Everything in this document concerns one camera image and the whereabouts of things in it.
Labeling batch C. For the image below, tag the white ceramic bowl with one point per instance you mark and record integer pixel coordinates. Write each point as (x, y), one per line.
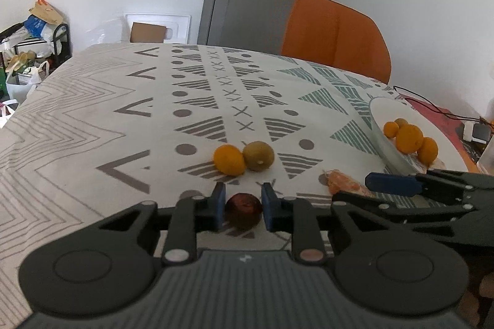
(451, 151)

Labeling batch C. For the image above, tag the black metal rack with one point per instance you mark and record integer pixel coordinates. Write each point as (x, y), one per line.
(61, 43)

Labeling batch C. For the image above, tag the blue white bag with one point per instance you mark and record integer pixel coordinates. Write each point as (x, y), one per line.
(36, 27)

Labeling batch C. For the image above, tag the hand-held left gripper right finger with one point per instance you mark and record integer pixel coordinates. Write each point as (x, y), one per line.
(269, 208)

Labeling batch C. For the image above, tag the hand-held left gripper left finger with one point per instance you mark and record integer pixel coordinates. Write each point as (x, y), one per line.
(218, 205)

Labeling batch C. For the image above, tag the olive green round fruit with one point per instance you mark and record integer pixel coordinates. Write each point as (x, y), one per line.
(258, 156)

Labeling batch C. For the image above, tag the small orange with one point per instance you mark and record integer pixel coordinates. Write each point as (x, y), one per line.
(429, 150)
(390, 129)

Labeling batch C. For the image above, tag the large orange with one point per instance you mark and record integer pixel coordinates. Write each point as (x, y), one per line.
(229, 160)
(410, 139)

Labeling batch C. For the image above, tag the cardboard box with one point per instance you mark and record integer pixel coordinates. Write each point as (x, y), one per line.
(148, 32)

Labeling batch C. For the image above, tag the brown paper bag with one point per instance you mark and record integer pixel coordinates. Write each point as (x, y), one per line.
(46, 10)

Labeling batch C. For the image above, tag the white plastic bag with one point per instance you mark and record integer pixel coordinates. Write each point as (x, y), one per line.
(23, 80)
(7, 112)

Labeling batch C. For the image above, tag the patterned white tablecloth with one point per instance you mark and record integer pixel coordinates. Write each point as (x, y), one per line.
(115, 143)

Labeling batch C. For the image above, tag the white power adapter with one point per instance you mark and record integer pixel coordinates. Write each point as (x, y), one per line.
(468, 130)

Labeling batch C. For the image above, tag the dark red date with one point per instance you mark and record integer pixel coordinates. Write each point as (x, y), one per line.
(244, 211)

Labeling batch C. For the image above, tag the orange chair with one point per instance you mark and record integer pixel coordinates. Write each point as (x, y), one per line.
(332, 35)

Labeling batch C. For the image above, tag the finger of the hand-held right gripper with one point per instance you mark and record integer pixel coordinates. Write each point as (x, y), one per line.
(370, 203)
(389, 183)

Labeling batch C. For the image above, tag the peeled tangerine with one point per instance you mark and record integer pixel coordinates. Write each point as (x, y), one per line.
(343, 182)

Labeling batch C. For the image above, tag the small brownish round fruit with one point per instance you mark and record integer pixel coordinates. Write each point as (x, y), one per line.
(402, 122)

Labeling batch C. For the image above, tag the small grey device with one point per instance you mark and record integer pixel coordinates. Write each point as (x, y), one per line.
(482, 133)

